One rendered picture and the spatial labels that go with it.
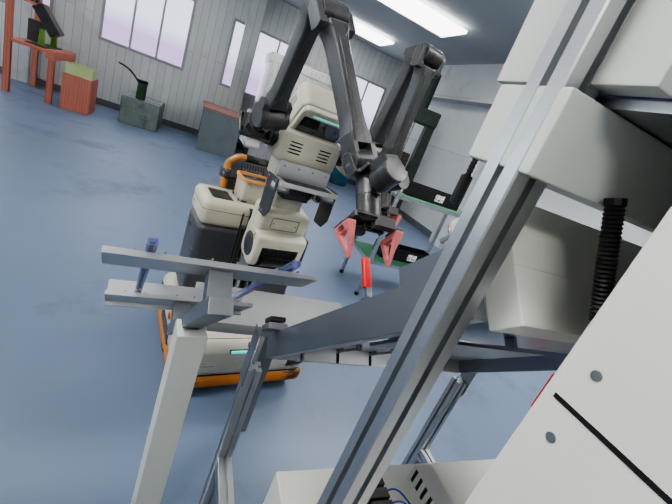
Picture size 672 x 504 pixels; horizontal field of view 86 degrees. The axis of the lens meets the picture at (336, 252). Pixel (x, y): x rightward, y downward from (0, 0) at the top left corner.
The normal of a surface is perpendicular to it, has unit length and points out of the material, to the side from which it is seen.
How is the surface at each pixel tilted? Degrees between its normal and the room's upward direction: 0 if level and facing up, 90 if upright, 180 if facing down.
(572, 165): 90
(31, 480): 0
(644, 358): 90
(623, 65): 90
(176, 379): 90
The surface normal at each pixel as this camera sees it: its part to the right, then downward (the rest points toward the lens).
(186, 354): 0.38, 0.44
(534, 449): -0.89, -0.20
